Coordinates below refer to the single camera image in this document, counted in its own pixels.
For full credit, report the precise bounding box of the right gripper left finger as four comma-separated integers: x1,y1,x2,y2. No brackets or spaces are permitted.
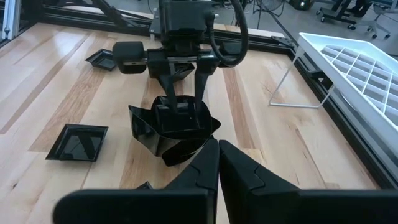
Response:
52,138,220,224

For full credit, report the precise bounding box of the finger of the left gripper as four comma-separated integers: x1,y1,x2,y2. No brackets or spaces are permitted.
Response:
156,72,180,113
194,71,213,110

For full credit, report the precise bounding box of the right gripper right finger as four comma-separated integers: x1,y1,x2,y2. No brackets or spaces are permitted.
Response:
219,139,398,224

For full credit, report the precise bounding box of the black pot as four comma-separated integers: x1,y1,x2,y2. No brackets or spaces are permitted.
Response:
128,105,222,158

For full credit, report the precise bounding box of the black wavy square mini plate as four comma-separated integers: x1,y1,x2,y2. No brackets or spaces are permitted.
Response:
151,95,215,133

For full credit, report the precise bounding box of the black floor fan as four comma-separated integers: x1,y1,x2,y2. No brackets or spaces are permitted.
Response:
252,0,285,29

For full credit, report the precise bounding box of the black rolling stand base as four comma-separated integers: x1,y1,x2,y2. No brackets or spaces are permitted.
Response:
315,4,357,30

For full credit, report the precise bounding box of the grey office chair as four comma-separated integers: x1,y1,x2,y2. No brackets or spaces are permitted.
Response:
348,0,398,40

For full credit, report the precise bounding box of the black aluminium table frame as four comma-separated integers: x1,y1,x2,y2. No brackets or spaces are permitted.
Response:
40,4,398,190

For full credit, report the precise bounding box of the white wire rack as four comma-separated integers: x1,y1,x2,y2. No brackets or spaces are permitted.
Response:
269,32,398,156

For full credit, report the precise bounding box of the silver aluminium post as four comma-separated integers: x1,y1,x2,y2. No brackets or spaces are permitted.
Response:
1,0,21,40

